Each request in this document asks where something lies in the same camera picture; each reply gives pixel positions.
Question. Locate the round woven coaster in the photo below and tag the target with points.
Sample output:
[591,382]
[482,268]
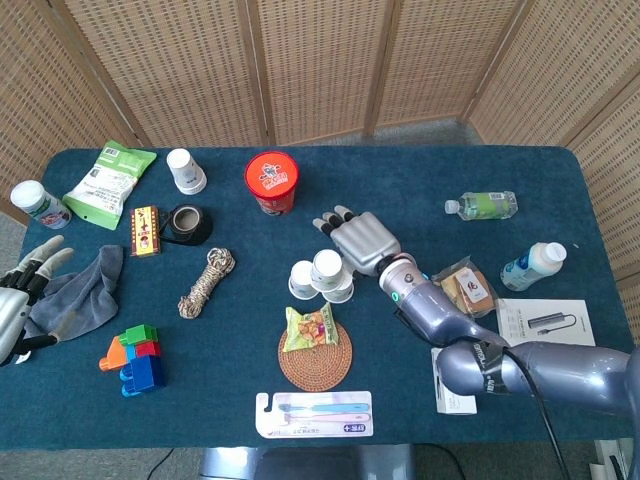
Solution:
[315,370]

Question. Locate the black tape roll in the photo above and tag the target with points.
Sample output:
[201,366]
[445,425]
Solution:
[197,232]

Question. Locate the white milk bottle blue label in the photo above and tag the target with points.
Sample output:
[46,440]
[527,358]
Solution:
[530,265]

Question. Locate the clear bottle green label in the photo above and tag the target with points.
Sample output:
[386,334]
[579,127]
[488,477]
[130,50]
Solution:
[487,205]

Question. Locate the white jar green label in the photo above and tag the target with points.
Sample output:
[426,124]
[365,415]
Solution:
[40,205]

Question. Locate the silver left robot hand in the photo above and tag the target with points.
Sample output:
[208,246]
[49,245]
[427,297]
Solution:
[12,310]

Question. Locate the grey cloth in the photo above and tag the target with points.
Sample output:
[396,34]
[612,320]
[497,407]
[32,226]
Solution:
[90,295]

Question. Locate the pink toothbrush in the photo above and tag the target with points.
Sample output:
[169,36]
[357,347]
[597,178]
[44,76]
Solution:
[330,417]

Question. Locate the paper cup green fern print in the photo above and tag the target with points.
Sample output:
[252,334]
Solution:
[341,294]

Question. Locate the packaged bread slices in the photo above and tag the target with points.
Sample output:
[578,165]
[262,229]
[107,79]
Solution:
[470,290]

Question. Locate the red instant noodle tub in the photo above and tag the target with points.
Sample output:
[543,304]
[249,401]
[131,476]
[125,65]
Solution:
[271,177]

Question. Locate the colourful toy building blocks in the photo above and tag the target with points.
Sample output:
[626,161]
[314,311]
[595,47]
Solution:
[142,370]

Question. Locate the paper cup green flower print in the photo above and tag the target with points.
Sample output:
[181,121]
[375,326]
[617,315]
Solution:
[327,267]

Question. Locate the paper cup blue flower print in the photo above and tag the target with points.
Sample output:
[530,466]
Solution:
[301,280]

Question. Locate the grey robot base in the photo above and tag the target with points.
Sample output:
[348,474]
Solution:
[305,465]

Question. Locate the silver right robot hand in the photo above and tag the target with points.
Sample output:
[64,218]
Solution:
[367,240]

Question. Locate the toothbrush blister pack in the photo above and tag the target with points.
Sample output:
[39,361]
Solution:
[320,430]

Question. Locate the blue toothbrush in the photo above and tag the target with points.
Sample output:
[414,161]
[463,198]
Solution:
[325,407]

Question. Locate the yellow red small box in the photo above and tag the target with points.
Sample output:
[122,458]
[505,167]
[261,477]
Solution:
[146,232]

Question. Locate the white usb hub box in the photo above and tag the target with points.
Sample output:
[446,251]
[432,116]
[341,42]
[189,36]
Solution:
[545,320]

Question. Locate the white cardboard box red logo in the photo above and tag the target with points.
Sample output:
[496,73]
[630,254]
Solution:
[452,402]

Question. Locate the paper cups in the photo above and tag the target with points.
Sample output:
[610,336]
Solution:
[186,172]

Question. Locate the green chips packet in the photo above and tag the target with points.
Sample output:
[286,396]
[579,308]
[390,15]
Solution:
[310,327]

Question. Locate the green white snack bag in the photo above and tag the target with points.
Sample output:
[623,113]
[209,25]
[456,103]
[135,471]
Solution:
[107,185]

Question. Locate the woven bamboo folding screen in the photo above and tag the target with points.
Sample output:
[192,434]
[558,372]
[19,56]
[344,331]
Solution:
[320,65]

